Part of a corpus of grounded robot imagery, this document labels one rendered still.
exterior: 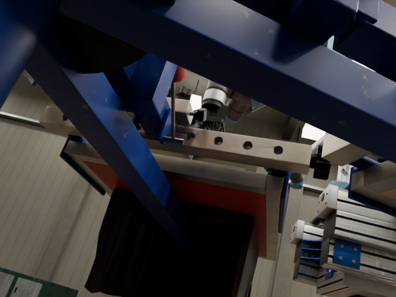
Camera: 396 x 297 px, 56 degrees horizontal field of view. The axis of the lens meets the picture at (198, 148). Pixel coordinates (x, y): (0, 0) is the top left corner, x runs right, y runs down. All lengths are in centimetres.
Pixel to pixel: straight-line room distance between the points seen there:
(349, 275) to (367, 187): 77
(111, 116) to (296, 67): 32
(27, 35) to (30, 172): 977
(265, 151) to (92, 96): 43
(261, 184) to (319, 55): 52
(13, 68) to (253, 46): 21
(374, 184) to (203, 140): 37
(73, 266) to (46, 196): 185
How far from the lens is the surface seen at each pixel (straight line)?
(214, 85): 123
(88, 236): 908
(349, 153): 76
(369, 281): 155
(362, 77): 44
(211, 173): 91
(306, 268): 186
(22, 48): 34
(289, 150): 84
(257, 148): 84
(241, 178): 90
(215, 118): 116
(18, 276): 749
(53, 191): 968
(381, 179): 76
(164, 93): 65
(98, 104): 56
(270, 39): 39
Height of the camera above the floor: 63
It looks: 25 degrees up
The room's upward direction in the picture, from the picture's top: 16 degrees clockwise
